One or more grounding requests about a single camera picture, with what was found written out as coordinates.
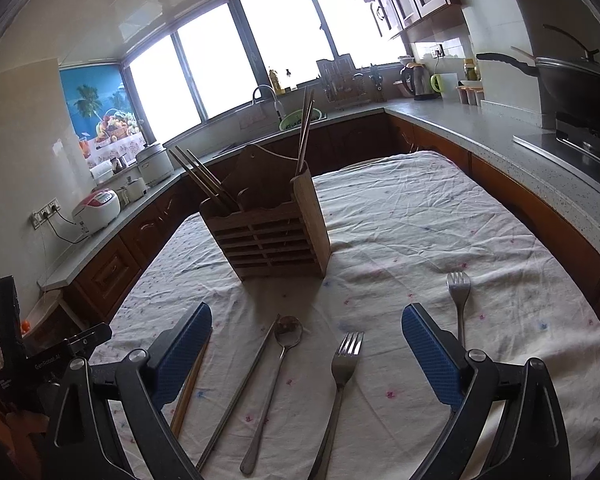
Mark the wall power outlet strip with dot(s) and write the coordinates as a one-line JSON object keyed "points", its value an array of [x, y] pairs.
{"points": [[47, 212]]}

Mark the metal spoon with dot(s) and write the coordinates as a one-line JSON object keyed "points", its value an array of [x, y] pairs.
{"points": [[288, 331]]}

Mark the wooden base cabinets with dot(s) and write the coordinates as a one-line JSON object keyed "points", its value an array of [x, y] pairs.
{"points": [[110, 270]]}

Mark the knife and cutting board rack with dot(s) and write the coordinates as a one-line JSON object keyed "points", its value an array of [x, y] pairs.
{"points": [[340, 82]]}

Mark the spice jar set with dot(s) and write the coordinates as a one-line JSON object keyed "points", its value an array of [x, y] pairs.
{"points": [[467, 96]]}

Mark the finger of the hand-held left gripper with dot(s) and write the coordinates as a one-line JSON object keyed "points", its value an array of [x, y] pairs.
{"points": [[9, 320], [92, 337]]}

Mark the small white cooker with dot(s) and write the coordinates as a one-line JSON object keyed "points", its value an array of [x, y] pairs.
{"points": [[132, 190]]}

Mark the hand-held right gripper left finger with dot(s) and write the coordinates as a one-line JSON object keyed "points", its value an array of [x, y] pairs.
{"points": [[185, 355]]}

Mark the metal fork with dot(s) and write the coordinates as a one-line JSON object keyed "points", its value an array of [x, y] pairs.
{"points": [[347, 357], [457, 287]]}

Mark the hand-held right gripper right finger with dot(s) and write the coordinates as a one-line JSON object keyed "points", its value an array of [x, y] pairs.
{"points": [[432, 355]]}

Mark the electric kettle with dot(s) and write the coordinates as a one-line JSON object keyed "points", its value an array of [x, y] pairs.
{"points": [[415, 82]]}

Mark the large kitchen window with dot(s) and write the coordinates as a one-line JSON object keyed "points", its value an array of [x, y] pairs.
{"points": [[220, 70]]}

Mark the wooden slatted utensil holder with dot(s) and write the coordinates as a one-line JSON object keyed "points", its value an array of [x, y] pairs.
{"points": [[275, 240]]}

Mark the grey kitchen countertop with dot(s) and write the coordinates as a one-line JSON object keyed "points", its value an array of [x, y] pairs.
{"points": [[480, 130]]}

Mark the white bowl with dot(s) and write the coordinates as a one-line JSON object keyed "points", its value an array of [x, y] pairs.
{"points": [[407, 61]]}

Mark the chrome kitchen faucet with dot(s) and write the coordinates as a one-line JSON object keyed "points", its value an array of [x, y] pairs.
{"points": [[278, 107]]}

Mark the white floral tablecloth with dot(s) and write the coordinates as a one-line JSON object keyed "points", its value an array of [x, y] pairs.
{"points": [[405, 235]]}

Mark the white plastic container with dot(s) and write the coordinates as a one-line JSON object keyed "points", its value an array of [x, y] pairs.
{"points": [[100, 172]]}

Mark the green colander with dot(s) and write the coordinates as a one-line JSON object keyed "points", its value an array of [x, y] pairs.
{"points": [[300, 121]]}

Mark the glass jar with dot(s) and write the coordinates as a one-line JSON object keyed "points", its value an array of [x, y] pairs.
{"points": [[471, 71]]}

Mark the wall socket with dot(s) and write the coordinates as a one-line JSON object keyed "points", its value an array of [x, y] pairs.
{"points": [[437, 51]]}

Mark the small orange object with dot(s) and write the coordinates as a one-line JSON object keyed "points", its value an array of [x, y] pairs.
{"points": [[25, 327]]}

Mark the black wok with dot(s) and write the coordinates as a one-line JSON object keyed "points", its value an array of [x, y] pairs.
{"points": [[580, 95]]}

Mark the gas stove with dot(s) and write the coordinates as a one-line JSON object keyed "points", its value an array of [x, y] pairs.
{"points": [[580, 140]]}

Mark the dark kitchen tool holder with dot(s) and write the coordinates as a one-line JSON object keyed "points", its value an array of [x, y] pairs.
{"points": [[376, 82]]}

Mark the tropical beach wall poster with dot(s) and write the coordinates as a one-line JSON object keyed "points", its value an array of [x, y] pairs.
{"points": [[95, 105]]}

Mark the light wooden chopstick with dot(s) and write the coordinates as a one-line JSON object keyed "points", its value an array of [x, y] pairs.
{"points": [[307, 127]]}

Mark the white and red rice cooker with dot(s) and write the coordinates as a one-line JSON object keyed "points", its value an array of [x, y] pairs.
{"points": [[97, 210]]}

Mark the large white cooker pot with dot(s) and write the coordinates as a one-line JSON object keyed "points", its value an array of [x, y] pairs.
{"points": [[155, 165]]}

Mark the yellow oil bottle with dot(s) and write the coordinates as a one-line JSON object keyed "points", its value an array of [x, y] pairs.
{"points": [[276, 82]]}

